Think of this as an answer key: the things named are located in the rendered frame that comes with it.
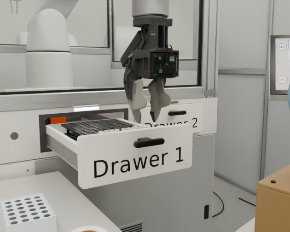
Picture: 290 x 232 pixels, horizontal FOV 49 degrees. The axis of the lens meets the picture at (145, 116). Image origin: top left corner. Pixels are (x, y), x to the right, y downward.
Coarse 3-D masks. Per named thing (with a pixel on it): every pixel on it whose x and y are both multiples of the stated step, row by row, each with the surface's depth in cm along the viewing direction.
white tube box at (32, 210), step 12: (0, 204) 64; (12, 204) 64; (24, 204) 64; (36, 204) 64; (48, 204) 63; (12, 216) 59; (24, 216) 60; (36, 216) 59; (48, 216) 60; (12, 228) 55; (24, 228) 56; (36, 228) 57; (48, 228) 58
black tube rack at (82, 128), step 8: (104, 120) 101; (112, 120) 100; (72, 128) 88; (80, 128) 88; (88, 128) 87; (96, 128) 88; (104, 128) 87; (112, 128) 88; (120, 128) 87; (72, 136) 91
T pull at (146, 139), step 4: (140, 140) 68; (144, 140) 68; (148, 140) 68; (152, 140) 69; (156, 140) 69; (160, 140) 70; (164, 140) 70; (136, 144) 67; (140, 144) 67; (144, 144) 68; (148, 144) 68; (152, 144) 69; (156, 144) 69; (160, 144) 70
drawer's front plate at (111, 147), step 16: (144, 128) 73; (160, 128) 74; (176, 128) 76; (192, 128) 79; (80, 144) 64; (96, 144) 66; (112, 144) 68; (128, 144) 70; (176, 144) 77; (80, 160) 65; (96, 160) 66; (112, 160) 68; (128, 160) 70; (144, 160) 73; (160, 160) 75; (176, 160) 77; (80, 176) 65; (112, 176) 69; (128, 176) 71; (144, 176) 73
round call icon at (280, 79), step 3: (276, 75) 127; (279, 75) 126; (282, 75) 126; (285, 75) 126; (276, 78) 126; (279, 78) 126; (282, 78) 125; (285, 78) 125; (288, 78) 125; (276, 81) 125; (279, 81) 125; (282, 81) 125; (285, 81) 124; (288, 81) 124
